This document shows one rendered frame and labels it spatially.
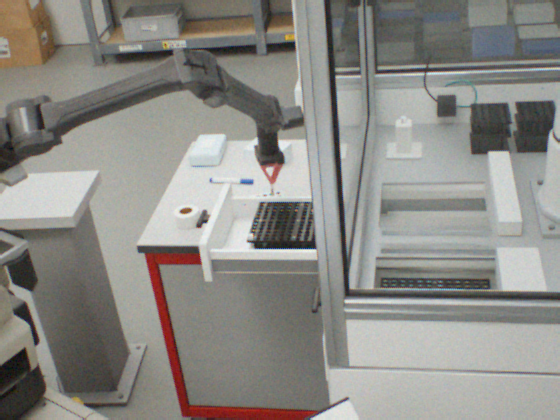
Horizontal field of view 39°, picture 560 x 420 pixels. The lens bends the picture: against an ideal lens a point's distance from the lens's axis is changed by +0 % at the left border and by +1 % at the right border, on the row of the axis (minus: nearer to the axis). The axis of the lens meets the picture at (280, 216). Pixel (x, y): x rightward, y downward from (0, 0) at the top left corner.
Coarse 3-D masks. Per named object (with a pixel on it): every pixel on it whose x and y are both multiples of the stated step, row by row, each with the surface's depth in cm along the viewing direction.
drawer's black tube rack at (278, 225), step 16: (272, 208) 194; (288, 208) 193; (304, 208) 193; (272, 224) 188; (288, 224) 187; (304, 224) 186; (256, 240) 182; (272, 240) 187; (288, 240) 186; (304, 240) 186
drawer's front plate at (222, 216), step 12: (228, 192) 199; (216, 204) 193; (228, 204) 199; (216, 216) 188; (228, 216) 199; (216, 228) 187; (228, 228) 199; (204, 240) 179; (216, 240) 187; (204, 252) 179; (204, 264) 181
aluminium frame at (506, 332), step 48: (336, 96) 112; (336, 144) 115; (336, 192) 119; (336, 240) 123; (336, 288) 128; (336, 336) 134; (384, 336) 132; (432, 336) 131; (480, 336) 129; (528, 336) 128
